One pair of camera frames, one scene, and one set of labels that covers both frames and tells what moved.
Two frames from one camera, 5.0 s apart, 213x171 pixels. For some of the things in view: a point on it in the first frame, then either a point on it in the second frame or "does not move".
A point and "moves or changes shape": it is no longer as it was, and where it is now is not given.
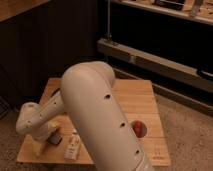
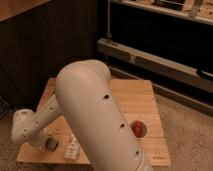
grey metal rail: [165, 67] does not move
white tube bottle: [71, 148] does not move
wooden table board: [137, 100] does not move
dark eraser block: [54, 138] moves or changes shape
